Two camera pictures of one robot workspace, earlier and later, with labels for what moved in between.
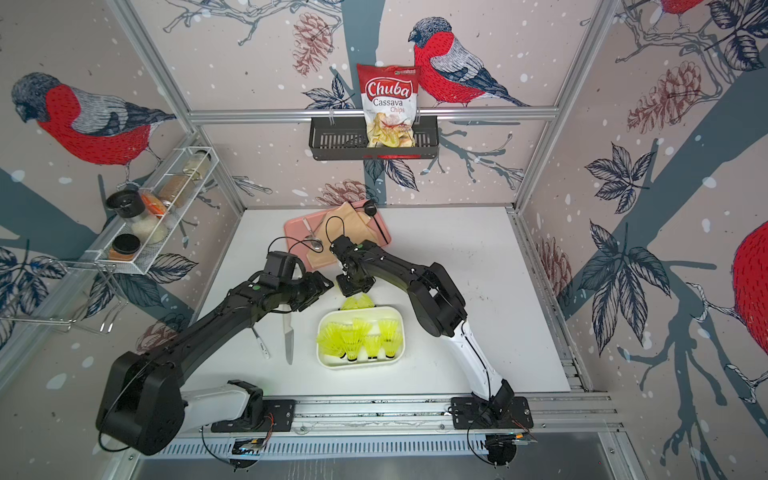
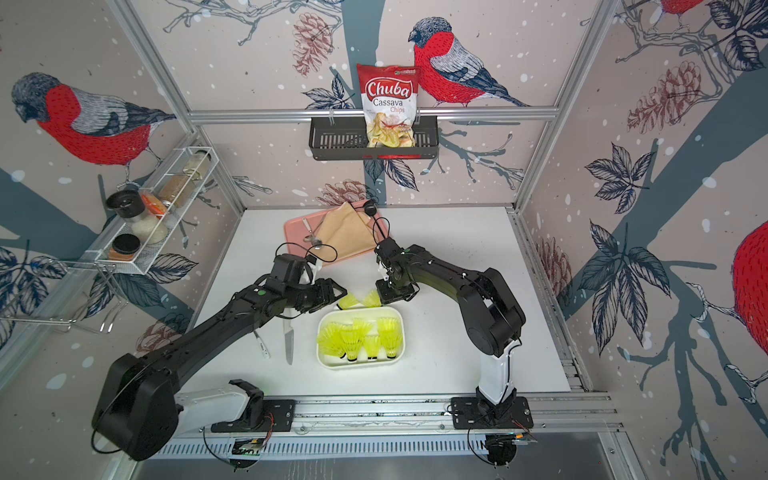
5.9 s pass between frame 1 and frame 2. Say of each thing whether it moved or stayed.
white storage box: stayed
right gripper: moved
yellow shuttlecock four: stayed
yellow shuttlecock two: stayed
